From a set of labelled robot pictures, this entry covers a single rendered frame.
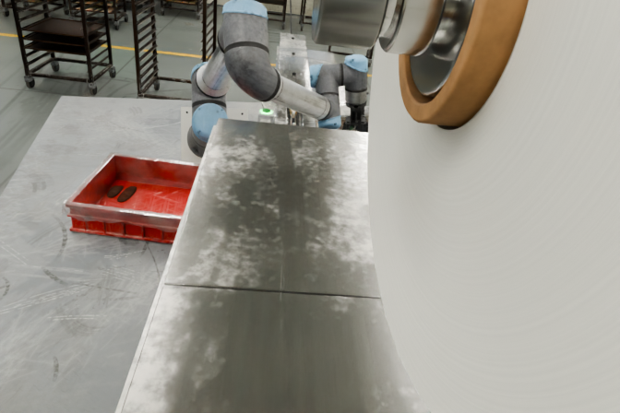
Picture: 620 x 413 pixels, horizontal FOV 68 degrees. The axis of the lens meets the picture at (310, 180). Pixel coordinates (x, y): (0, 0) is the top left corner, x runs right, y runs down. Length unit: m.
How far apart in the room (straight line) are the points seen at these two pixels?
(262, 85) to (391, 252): 1.01
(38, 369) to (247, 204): 0.63
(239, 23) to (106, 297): 0.76
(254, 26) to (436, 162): 1.06
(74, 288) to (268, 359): 0.87
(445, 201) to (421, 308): 0.04
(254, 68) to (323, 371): 0.84
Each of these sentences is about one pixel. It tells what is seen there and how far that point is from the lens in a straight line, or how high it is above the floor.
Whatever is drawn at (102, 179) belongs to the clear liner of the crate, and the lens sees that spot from 1.60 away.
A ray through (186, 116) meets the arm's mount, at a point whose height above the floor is 0.99.
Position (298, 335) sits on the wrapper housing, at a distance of 0.53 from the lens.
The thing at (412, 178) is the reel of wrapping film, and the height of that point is 1.61.
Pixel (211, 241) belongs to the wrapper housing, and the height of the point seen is 1.30.
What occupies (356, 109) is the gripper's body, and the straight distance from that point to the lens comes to 1.55.
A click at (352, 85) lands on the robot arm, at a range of 1.54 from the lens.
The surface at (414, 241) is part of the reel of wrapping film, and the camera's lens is 0.19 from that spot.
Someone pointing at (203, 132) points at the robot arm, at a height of 1.04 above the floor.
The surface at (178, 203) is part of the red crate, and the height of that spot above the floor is 0.82.
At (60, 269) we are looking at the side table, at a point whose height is 0.82.
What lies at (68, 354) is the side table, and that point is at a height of 0.82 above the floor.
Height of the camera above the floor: 1.70
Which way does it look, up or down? 30 degrees down
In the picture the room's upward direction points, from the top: 8 degrees clockwise
